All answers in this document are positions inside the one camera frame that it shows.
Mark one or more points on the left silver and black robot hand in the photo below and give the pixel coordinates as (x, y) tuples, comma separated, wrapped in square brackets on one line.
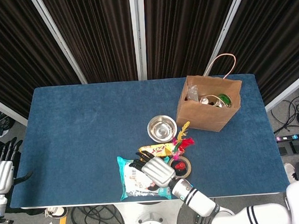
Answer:
[(1, 177)]

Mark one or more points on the right silver and black robot hand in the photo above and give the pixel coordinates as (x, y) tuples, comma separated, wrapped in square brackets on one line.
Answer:
[(158, 171)]

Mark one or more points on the gold biscuit pack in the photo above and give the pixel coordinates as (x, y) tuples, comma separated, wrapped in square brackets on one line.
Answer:
[(159, 149)]

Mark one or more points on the teal instant noodle packet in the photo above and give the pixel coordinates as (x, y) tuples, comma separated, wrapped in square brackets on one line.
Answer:
[(128, 184)]

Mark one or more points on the colourful feather shuttlecock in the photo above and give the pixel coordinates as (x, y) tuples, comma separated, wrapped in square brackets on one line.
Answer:
[(185, 143)]

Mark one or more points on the small white and green bottle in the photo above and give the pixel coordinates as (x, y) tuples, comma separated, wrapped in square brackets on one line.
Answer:
[(204, 100)]

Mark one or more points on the green toy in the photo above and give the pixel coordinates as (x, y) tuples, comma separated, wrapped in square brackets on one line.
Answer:
[(224, 98)]

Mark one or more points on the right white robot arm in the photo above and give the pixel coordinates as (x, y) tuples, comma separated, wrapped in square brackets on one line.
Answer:
[(200, 200)]

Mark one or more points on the brown paper shopping bag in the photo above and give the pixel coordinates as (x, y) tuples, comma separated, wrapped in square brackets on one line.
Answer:
[(200, 116)]

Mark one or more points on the black bottle with red cap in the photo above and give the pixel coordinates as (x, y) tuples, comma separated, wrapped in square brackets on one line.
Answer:
[(179, 166)]

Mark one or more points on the brown tape roll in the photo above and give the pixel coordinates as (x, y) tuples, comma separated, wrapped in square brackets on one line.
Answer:
[(188, 169)]

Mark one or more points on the stainless steel bowl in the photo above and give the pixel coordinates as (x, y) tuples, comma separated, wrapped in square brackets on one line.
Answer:
[(162, 129)]

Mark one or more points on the white paper scrap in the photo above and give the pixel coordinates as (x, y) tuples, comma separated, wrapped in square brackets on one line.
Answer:
[(2, 133)]

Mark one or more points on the white and black sneaker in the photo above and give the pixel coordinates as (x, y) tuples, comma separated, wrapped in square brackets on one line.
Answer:
[(56, 212)]

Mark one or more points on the blue velvet tablecloth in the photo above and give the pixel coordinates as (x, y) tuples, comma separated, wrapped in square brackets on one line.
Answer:
[(77, 134)]

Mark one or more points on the dark pleated curtain panel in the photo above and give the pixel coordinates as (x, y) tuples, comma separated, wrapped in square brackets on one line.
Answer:
[(274, 33), (179, 26), (13, 49), (96, 31)]

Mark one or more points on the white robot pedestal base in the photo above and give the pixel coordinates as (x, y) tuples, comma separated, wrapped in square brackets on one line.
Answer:
[(151, 218)]

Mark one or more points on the white partition frame post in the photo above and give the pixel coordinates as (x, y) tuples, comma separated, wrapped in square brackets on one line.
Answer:
[(288, 92), (224, 31), (137, 36), (60, 43), (4, 110)]

